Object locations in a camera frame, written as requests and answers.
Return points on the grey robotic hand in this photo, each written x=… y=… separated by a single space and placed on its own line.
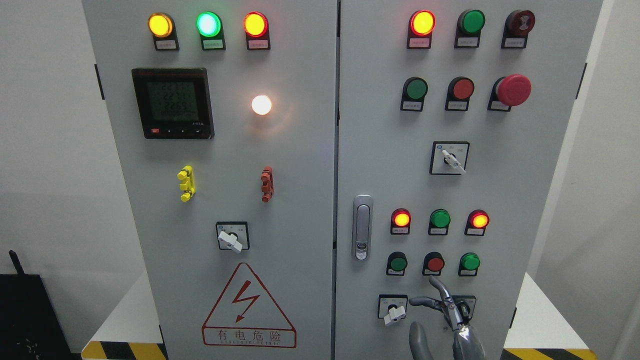
x=466 y=344

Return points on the green push button lower right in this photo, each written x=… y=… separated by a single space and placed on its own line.
x=469 y=264

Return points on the green push button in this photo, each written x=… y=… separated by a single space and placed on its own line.
x=469 y=264
x=468 y=29

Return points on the red push button lower middle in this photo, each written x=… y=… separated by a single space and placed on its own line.
x=433 y=264

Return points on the green start button lower left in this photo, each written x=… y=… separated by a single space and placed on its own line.
x=396 y=264

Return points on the red push button second row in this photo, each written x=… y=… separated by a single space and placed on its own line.
x=458 y=94

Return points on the green push button second row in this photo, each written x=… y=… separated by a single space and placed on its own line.
x=413 y=94

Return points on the green push button top right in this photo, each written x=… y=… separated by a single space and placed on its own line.
x=468 y=29

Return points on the red indicator lamp lower right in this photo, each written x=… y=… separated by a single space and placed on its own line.
x=476 y=223

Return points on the red indicator lamp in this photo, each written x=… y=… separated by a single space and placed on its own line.
x=476 y=223
x=400 y=222

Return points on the green indicator lamp lower middle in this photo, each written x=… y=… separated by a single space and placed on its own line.
x=439 y=222

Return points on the green indicator lamp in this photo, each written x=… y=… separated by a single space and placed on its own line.
x=439 y=222
x=211 y=31

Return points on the red indicator lamp lower left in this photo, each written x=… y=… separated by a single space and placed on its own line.
x=400 y=222

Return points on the red high voltage warning sticker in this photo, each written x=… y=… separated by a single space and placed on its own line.
x=247 y=315

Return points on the right grey cabinet door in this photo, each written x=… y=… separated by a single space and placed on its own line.
x=386 y=153

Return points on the grey cabinet door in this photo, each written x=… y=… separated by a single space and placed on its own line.
x=386 y=153
x=291 y=236

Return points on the red mushroom emergency stop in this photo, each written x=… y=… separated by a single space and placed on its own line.
x=509 y=91

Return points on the red terminal connector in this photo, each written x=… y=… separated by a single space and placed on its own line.
x=267 y=179

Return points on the white glowing indicator lamp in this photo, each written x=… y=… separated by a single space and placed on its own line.
x=261 y=105

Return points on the red-rimmed lamp right door top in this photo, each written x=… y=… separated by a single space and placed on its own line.
x=420 y=29

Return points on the dark red buzzer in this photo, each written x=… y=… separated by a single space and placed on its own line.
x=517 y=26

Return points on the yellow terminal connector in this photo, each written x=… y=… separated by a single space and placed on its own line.
x=187 y=185

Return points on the left grey cabinet door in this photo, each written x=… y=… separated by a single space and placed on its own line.
x=291 y=236

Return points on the white platform with hazard stripes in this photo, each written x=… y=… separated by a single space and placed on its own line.
x=538 y=332

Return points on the black digital power meter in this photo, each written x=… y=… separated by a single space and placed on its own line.
x=174 y=103

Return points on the red-rimmed indicator lamp left door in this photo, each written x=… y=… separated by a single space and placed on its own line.
x=256 y=27

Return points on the green indicator lamp top left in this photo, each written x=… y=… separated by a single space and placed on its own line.
x=211 y=31

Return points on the black box with antenna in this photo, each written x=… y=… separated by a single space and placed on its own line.
x=29 y=327

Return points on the yellow indicator lamp top left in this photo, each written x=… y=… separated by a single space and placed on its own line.
x=163 y=31

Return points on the black rotary knob switch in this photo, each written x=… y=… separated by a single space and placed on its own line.
x=468 y=305

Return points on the lower white selector switch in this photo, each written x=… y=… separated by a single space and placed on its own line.
x=392 y=308

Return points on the silver door latch handle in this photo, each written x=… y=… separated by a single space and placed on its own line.
x=361 y=226

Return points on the upper right white selector switch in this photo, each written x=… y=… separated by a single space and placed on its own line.
x=449 y=157

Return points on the left door white selector switch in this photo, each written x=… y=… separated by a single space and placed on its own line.
x=233 y=236

